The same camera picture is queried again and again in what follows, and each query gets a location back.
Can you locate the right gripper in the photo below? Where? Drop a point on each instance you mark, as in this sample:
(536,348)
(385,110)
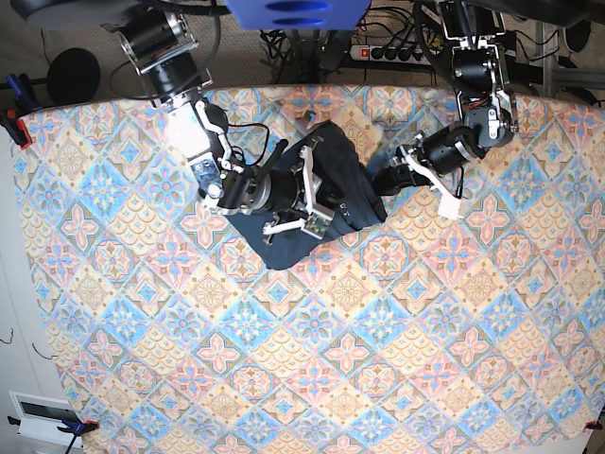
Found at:
(292,198)

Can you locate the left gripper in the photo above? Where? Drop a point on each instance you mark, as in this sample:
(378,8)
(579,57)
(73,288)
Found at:
(428,161)

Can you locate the dark blue t-shirt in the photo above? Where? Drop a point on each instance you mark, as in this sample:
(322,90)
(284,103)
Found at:
(346,189)

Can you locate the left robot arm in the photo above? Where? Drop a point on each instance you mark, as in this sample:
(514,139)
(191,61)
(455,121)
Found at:
(460,41)

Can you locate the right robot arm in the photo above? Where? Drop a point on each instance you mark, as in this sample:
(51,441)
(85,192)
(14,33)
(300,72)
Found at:
(158,43)

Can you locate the white power strip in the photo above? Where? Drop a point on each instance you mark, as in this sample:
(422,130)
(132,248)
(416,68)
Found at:
(409,54)

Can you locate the patterned tablecloth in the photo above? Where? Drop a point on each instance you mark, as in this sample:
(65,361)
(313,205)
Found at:
(420,335)

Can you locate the black round stool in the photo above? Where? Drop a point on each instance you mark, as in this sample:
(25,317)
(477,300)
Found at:
(73,77)

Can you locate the orange right corner clamp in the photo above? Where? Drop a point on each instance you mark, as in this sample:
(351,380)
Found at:
(594,425)

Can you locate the blue orange bottom clamp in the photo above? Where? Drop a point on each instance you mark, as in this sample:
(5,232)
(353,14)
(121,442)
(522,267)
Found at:
(71,428)

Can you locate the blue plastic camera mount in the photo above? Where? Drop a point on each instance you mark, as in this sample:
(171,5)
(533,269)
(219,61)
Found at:
(298,14)

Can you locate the white wall outlet box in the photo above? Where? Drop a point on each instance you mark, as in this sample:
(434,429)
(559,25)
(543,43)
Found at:
(40,417)

